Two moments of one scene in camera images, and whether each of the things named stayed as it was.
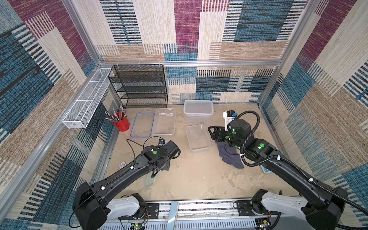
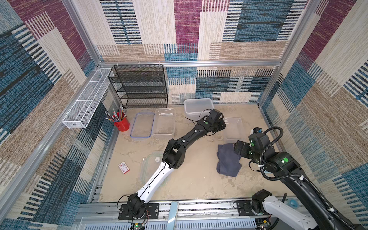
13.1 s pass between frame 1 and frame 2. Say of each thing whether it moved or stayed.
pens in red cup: stayed
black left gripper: moved
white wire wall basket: stayed
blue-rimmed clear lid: stayed
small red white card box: stayed
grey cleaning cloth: moved
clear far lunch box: stayed
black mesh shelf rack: stayed
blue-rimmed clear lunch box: stayed
